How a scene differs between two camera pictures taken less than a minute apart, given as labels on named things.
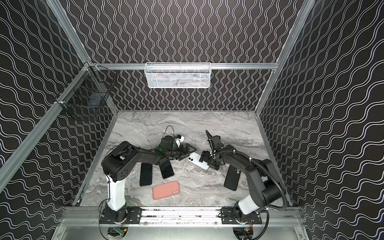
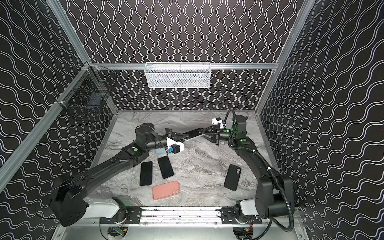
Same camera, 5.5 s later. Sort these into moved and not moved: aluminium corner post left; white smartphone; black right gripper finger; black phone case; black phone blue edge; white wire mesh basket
Moved: black right gripper finger; white smartphone
Not moved: black phone case; aluminium corner post left; black phone blue edge; white wire mesh basket
